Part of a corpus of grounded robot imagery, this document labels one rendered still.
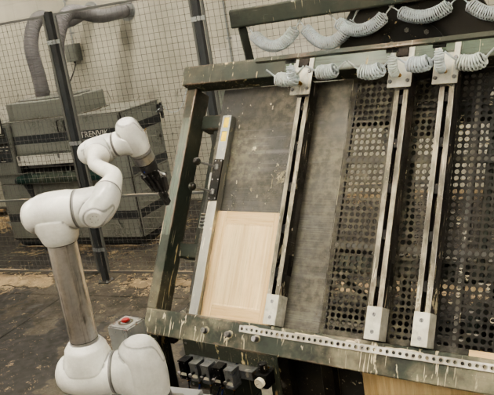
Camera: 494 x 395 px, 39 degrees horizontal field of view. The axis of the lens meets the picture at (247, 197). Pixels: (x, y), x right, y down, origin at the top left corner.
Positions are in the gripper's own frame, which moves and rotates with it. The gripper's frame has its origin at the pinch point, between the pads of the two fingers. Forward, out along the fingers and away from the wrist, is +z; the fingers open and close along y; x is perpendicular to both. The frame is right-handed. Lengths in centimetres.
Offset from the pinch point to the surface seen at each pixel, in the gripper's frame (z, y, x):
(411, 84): -13, -100, -51
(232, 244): 32.8, -19.3, -3.7
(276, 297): 38, -48, 21
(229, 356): 58, -25, 39
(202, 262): 36.8, -5.3, 4.3
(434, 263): 24, -114, 12
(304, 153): 6, -53, -34
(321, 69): -26, -66, -48
